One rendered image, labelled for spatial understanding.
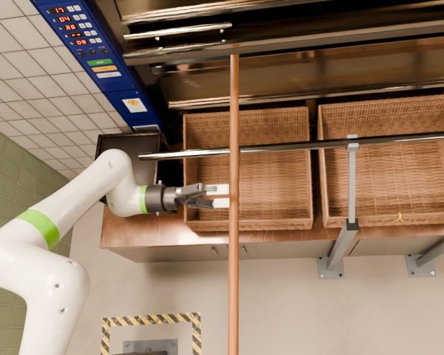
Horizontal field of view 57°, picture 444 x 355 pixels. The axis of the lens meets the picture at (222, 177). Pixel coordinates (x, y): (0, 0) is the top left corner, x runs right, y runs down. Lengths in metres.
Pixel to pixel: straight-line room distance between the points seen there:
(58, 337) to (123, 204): 0.49
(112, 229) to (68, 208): 0.94
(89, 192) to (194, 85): 0.72
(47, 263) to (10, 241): 0.12
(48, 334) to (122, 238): 1.09
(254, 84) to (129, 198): 0.70
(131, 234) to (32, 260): 1.07
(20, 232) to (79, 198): 0.19
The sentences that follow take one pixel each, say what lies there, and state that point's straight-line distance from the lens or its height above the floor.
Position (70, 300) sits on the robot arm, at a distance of 0.96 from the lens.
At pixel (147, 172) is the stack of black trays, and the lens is 1.73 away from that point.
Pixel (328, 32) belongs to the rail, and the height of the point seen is 1.43.
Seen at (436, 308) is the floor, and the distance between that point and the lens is 2.52.
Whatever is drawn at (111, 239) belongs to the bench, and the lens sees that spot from 2.05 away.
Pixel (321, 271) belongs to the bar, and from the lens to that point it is 2.43.
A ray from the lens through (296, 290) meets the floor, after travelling 2.42.
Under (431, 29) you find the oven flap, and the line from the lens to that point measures 1.35.
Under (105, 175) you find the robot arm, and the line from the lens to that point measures 1.23.
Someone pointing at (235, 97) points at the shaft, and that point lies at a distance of 1.43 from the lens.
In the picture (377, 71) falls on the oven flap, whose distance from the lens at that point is 1.72.
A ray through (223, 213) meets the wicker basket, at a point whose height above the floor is 0.59.
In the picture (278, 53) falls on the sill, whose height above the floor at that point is 1.18.
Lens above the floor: 2.40
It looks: 67 degrees down
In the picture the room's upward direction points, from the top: 24 degrees counter-clockwise
